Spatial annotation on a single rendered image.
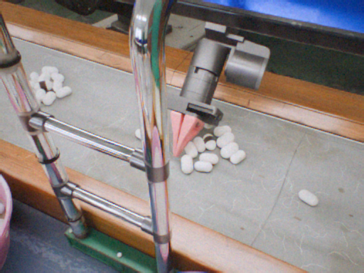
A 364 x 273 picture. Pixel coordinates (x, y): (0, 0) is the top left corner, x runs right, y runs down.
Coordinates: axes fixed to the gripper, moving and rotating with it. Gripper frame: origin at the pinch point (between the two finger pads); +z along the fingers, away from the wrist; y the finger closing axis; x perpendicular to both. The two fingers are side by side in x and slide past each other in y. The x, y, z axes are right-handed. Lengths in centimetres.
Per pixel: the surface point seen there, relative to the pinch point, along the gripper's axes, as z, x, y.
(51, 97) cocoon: -1.9, 2.3, -30.6
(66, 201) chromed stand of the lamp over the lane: 10.4, -16.6, -7.1
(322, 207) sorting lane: 0.6, 2.5, 25.0
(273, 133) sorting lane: -9.2, 11.1, 13.8
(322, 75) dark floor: -67, 160, 21
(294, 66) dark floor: -69, 161, 4
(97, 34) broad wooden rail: -20.8, 17.5, -36.2
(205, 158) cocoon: -0.6, 1.2, 4.9
